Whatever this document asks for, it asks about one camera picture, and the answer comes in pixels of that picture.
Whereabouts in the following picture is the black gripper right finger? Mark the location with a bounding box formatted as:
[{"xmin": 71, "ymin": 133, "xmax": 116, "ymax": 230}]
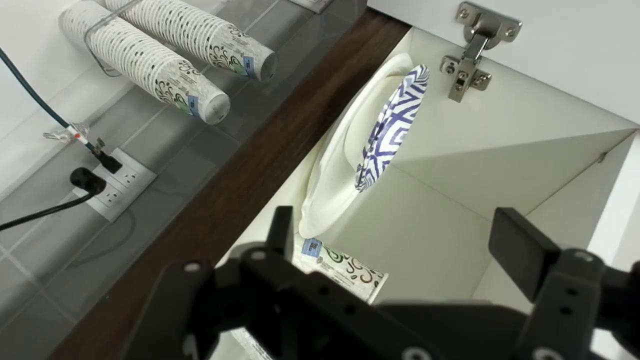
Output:
[{"xmin": 487, "ymin": 207, "xmax": 640, "ymax": 360}]

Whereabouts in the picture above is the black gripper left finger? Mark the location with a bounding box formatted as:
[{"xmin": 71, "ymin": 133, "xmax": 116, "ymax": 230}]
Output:
[{"xmin": 125, "ymin": 205, "xmax": 375, "ymax": 360}]

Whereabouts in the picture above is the blue patterned paper plate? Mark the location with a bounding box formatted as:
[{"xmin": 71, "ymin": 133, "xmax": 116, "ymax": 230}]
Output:
[{"xmin": 354, "ymin": 64, "xmax": 430, "ymax": 195}]

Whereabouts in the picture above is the white cabinet door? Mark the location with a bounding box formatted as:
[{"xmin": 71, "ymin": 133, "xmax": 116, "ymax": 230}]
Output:
[{"xmin": 366, "ymin": 0, "xmax": 640, "ymax": 128}]

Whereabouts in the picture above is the metal cabinet hinge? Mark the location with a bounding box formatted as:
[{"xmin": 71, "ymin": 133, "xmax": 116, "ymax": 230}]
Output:
[{"xmin": 438, "ymin": 0, "xmax": 523, "ymax": 104}]

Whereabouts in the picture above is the floral paper cup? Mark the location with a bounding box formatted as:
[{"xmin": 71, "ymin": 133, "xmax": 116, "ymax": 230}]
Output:
[{"xmin": 295, "ymin": 236, "xmax": 389, "ymax": 306}]

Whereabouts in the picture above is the stack of paper cups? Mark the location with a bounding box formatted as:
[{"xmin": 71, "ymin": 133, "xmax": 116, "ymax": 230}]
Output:
[
  {"xmin": 105, "ymin": 0, "xmax": 276, "ymax": 82},
  {"xmin": 57, "ymin": 0, "xmax": 232, "ymax": 127}
]

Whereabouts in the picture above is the white wall outlet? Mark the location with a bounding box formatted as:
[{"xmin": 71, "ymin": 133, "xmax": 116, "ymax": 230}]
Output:
[{"xmin": 68, "ymin": 146, "xmax": 158, "ymax": 224}]

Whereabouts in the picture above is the white wall cabinet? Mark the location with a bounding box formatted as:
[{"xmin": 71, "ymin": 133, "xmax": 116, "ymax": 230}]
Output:
[{"xmin": 47, "ymin": 9, "xmax": 640, "ymax": 360}]

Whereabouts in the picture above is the black power cable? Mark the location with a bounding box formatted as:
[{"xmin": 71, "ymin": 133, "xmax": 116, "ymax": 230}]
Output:
[{"xmin": 0, "ymin": 167, "xmax": 108, "ymax": 232}]

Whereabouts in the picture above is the dark teal cable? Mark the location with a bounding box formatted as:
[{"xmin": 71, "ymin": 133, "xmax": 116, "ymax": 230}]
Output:
[{"xmin": 0, "ymin": 46, "xmax": 123, "ymax": 176}]

